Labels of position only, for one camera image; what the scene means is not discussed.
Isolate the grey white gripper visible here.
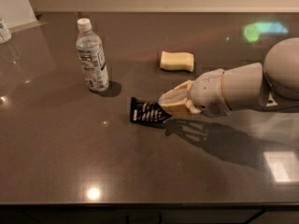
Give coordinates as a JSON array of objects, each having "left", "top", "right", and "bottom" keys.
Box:
[{"left": 158, "top": 69, "right": 231, "bottom": 118}]

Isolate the white container at left edge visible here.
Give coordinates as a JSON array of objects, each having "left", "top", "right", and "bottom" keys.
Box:
[{"left": 0, "top": 18, "right": 12, "bottom": 44}]

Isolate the black rxbar chocolate wrapper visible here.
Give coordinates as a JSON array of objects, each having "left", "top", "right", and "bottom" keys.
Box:
[{"left": 130, "top": 97, "right": 171, "bottom": 125}]

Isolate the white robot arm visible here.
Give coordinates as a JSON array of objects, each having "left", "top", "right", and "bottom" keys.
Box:
[{"left": 158, "top": 37, "right": 299, "bottom": 118}]

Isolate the clear plastic water bottle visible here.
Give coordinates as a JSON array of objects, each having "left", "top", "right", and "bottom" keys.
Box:
[{"left": 76, "top": 18, "right": 109, "bottom": 92}]

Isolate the yellow sponge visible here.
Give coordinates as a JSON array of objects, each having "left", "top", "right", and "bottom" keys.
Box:
[{"left": 160, "top": 51, "right": 194, "bottom": 72}]

